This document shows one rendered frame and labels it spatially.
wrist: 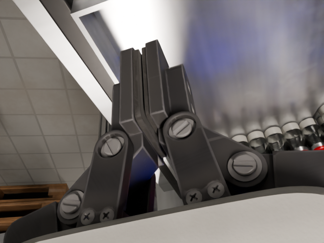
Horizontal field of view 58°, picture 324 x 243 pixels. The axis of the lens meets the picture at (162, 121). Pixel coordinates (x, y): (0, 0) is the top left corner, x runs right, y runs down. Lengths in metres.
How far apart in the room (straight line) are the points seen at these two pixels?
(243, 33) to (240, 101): 0.09
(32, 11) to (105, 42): 0.06
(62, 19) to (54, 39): 0.04
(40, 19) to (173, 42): 0.11
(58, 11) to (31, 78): 1.35
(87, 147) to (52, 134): 0.24
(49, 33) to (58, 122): 1.54
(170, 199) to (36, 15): 0.37
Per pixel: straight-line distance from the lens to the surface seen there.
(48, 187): 2.49
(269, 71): 0.33
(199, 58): 0.29
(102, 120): 0.90
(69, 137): 1.92
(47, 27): 0.28
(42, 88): 1.62
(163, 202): 0.53
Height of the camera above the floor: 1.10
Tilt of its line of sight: 38 degrees down
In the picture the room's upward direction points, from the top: 174 degrees clockwise
